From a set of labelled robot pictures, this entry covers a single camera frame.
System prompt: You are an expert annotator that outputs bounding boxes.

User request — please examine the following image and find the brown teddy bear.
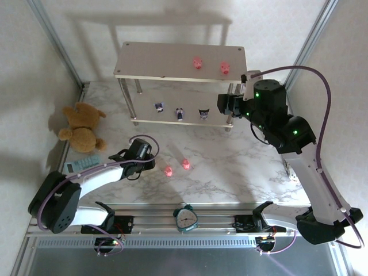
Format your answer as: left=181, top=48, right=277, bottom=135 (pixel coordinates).
left=58, top=102, right=108, bottom=153

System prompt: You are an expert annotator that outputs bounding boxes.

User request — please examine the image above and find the small black circuit board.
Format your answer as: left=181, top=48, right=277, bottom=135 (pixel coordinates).
left=94, top=237, right=121, bottom=254
left=255, top=235, right=277, bottom=251

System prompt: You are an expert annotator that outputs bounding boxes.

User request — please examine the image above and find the two-tier wooden shelf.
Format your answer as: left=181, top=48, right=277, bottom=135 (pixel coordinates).
left=113, top=41, right=248, bottom=132

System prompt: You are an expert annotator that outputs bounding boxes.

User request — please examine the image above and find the aluminium side rail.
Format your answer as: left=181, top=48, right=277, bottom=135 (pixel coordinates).
left=43, top=81, right=92, bottom=213

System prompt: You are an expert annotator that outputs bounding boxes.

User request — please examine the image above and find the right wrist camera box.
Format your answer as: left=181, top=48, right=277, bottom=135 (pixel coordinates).
left=240, top=71, right=254, bottom=101

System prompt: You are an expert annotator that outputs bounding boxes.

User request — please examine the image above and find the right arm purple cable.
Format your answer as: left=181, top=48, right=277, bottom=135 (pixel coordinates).
left=248, top=65, right=365, bottom=256

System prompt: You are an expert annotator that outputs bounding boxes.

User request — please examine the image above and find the teal alarm clock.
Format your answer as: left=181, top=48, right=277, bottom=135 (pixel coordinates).
left=172, top=202, right=199, bottom=234

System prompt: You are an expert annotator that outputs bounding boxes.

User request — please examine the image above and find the aluminium frame post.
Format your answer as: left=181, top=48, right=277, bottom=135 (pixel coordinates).
left=282, top=0, right=342, bottom=92
left=27, top=0, right=89, bottom=90

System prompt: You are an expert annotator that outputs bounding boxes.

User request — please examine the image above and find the grey slotted cable duct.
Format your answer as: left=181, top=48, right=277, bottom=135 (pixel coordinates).
left=36, top=237, right=257, bottom=250

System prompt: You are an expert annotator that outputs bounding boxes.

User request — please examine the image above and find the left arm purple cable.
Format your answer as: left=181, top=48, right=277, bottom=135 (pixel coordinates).
left=36, top=135, right=160, bottom=257

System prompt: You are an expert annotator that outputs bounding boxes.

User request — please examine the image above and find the light teal calculator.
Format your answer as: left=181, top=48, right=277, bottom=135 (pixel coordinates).
left=64, top=155, right=103, bottom=174

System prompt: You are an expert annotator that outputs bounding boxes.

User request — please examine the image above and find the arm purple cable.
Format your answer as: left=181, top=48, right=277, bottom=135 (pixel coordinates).
left=36, top=135, right=160, bottom=257
left=248, top=65, right=365, bottom=256

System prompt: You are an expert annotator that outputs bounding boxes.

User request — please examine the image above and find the aluminium rail base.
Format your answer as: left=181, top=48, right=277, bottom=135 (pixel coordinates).
left=25, top=202, right=343, bottom=239

